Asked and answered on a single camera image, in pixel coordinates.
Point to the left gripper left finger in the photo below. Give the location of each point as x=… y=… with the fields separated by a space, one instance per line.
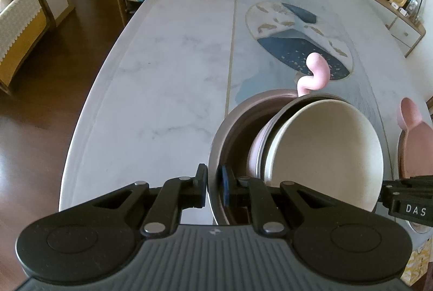
x=167 y=203

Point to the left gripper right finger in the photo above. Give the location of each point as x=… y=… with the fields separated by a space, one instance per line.
x=254 y=196

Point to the pink pot steel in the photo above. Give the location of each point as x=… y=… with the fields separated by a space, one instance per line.
x=270 y=128

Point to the large steel bowl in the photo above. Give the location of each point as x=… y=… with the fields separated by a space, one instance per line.
x=235 y=136

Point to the pink bear-shaped plate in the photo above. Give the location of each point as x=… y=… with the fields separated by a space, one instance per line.
x=415 y=143

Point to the cream bowl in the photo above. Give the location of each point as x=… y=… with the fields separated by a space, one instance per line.
x=330 y=147

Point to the large white plate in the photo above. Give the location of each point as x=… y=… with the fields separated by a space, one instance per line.
x=418 y=228

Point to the yellow cartoon box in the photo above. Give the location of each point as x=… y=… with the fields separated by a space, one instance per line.
x=418 y=263

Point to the white drawer cabinet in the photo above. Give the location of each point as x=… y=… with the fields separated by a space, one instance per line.
x=406 y=34

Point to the sofa with white cover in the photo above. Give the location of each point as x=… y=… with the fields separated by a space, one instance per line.
x=23 y=23

